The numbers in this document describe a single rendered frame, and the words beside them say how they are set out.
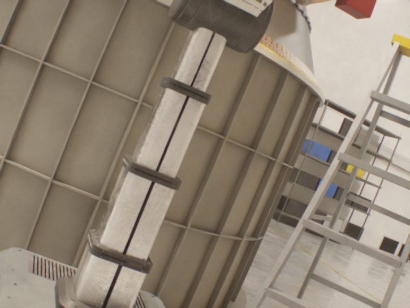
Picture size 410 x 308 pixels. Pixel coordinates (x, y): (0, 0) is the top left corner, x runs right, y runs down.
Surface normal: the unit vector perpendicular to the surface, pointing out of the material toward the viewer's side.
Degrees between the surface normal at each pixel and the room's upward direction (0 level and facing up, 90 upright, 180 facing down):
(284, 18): 62
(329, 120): 90
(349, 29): 90
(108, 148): 90
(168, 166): 90
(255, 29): 113
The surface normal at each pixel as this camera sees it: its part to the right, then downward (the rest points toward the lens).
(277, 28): 0.77, -0.16
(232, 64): 0.53, 0.25
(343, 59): 0.29, 0.16
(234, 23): 0.04, 0.57
